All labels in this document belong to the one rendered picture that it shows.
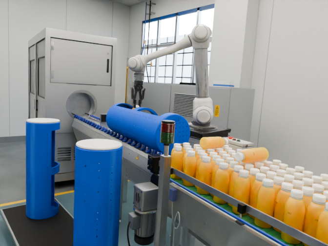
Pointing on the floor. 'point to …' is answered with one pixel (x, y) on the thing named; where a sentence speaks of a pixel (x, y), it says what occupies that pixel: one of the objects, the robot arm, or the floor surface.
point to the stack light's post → (162, 200)
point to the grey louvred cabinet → (238, 119)
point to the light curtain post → (131, 105)
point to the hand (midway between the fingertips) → (137, 104)
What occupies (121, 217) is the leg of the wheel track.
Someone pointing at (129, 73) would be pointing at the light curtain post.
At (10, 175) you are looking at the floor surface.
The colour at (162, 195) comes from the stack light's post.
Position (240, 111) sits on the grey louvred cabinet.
